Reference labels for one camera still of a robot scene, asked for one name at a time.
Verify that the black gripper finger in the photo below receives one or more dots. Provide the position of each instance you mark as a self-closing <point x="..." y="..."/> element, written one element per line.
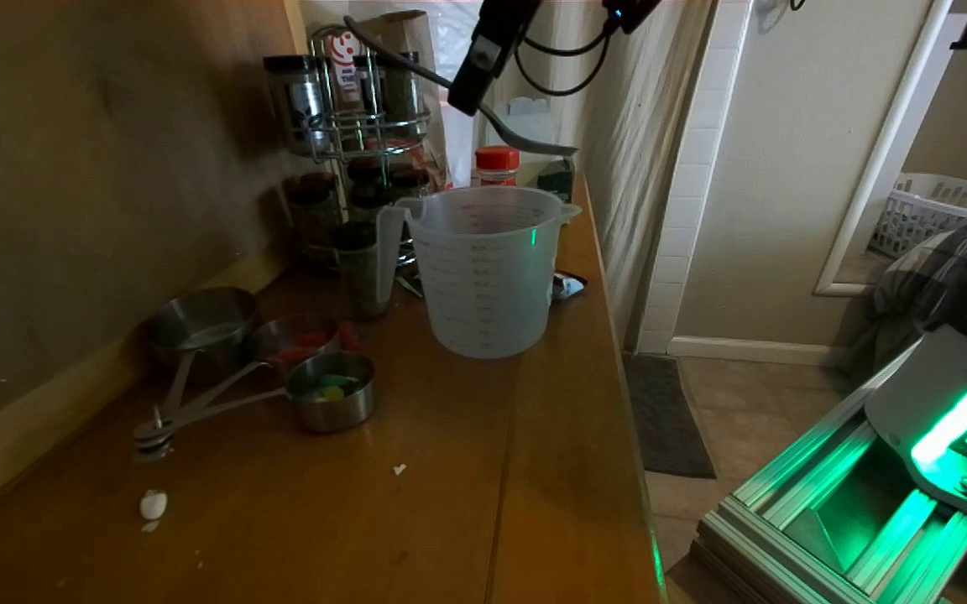
<point x="499" y="32"/>

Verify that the clear plastic measuring jug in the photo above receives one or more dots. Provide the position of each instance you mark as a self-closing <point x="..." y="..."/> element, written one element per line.
<point x="483" y="260"/>

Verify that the small dark object behind jug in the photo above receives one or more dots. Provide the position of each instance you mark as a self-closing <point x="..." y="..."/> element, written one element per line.
<point x="567" y="288"/>

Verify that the red lid spice bottle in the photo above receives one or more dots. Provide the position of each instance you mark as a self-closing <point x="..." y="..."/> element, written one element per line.
<point x="499" y="166"/>

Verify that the chrome spice rack with jars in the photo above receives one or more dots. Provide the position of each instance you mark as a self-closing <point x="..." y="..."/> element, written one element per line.
<point x="356" y="117"/>

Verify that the green cardboard box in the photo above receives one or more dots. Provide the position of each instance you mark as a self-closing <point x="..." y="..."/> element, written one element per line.
<point x="558" y="178"/>

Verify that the small steel measuring cup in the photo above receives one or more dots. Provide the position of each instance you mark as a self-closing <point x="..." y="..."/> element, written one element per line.
<point x="328" y="395"/>

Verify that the large steel measuring cup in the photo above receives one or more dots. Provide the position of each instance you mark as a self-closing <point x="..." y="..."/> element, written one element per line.
<point x="200" y="342"/>

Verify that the dark floor mat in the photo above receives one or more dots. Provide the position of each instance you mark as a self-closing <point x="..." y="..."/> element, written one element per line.
<point x="667" y="428"/>

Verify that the wooden dresser with drawers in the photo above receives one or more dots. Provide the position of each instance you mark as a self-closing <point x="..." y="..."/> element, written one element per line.
<point x="470" y="486"/>

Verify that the white laundry basket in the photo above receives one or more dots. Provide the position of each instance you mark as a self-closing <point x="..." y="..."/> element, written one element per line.
<point x="914" y="211"/>

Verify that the plaid cloth pile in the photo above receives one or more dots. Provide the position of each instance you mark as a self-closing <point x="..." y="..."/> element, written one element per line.
<point x="908" y="299"/>

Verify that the small white crumb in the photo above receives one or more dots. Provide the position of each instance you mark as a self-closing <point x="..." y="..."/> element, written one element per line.
<point x="151" y="507"/>

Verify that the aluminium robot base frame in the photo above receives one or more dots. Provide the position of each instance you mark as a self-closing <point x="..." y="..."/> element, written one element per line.
<point x="837" y="522"/>

